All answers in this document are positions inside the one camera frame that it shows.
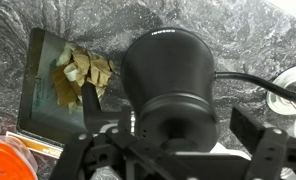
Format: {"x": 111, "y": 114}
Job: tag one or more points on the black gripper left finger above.
{"x": 89, "y": 106}

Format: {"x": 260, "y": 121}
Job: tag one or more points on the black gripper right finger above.
{"x": 251, "y": 128}

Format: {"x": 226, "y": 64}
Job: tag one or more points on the crumpled brown paper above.
{"x": 83, "y": 71}

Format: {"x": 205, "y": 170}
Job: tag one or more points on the dark green tray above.
{"x": 43, "y": 96}

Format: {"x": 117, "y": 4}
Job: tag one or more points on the orange white label strip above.
{"x": 34, "y": 145}

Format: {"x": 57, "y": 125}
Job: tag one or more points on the black gooseneck kettle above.
{"x": 168, "y": 73}

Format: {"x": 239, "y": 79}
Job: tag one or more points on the red bowl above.
{"x": 4, "y": 161}

